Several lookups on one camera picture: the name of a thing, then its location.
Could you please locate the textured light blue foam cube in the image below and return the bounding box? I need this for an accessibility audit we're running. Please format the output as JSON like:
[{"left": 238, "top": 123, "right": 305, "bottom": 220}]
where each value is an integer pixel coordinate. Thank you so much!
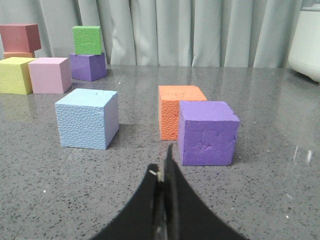
[{"left": 55, "top": 88, "right": 120, "bottom": 150}]

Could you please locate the grey curtain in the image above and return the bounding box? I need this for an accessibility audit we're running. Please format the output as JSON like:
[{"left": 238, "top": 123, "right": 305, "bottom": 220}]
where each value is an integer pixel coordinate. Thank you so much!
[{"left": 0, "top": 0, "right": 302, "bottom": 68}]

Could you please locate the orange foam cube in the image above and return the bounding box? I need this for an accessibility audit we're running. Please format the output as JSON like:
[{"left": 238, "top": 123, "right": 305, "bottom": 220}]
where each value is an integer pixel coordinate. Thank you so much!
[
  {"left": 3, "top": 51, "right": 35, "bottom": 59},
  {"left": 158, "top": 85, "right": 207, "bottom": 141}
]

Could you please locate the white appliance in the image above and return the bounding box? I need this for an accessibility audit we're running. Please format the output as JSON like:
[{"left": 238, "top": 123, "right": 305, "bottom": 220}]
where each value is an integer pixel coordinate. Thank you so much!
[{"left": 288, "top": 0, "right": 320, "bottom": 82}]

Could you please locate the purple foam cube front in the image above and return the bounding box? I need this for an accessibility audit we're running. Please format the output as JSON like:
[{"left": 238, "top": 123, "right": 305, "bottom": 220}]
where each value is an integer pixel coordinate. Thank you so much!
[{"left": 177, "top": 100, "right": 240, "bottom": 166}]

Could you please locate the yellow foam cube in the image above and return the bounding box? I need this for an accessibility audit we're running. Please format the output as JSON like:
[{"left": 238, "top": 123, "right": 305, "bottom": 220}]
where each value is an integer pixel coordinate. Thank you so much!
[{"left": 0, "top": 57, "right": 36, "bottom": 95}]

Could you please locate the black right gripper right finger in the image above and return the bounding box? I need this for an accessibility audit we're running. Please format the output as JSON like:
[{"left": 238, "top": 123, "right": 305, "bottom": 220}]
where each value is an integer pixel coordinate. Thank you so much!
[{"left": 164, "top": 145, "right": 244, "bottom": 240}]

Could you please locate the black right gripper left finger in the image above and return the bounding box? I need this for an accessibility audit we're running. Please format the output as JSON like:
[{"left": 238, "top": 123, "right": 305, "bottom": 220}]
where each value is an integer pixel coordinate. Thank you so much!
[{"left": 93, "top": 164, "right": 159, "bottom": 240}]

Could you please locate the purple foam cube back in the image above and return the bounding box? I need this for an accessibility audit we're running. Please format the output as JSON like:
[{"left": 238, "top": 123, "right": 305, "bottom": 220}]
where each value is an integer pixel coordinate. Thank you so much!
[{"left": 69, "top": 52, "right": 107, "bottom": 82}]

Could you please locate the purple foam cube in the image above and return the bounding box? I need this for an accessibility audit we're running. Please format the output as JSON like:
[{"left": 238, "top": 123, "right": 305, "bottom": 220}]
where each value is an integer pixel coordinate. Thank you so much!
[
  {"left": 69, "top": 52, "right": 107, "bottom": 82},
  {"left": 177, "top": 100, "right": 240, "bottom": 166}
]

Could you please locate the green foam cube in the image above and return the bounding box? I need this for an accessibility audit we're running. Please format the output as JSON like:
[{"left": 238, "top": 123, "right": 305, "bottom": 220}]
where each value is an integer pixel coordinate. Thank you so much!
[{"left": 72, "top": 25, "right": 102, "bottom": 55}]

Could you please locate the pink foam cube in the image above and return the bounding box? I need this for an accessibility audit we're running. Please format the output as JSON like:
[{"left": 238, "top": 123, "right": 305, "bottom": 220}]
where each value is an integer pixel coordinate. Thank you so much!
[{"left": 28, "top": 57, "right": 72, "bottom": 94}]

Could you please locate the orange foam cube near right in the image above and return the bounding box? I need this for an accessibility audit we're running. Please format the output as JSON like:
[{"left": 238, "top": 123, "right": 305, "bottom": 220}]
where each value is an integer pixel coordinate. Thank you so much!
[{"left": 158, "top": 85, "right": 207, "bottom": 141}]

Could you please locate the dark red foam cube stacked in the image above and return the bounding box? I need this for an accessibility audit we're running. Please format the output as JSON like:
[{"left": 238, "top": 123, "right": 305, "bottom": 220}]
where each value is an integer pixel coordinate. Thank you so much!
[{"left": 0, "top": 23, "right": 42, "bottom": 53}]

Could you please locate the orange foam cube back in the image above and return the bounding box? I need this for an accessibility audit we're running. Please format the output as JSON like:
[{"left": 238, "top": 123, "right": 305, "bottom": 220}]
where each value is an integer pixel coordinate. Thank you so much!
[{"left": 3, "top": 51, "right": 35, "bottom": 59}]

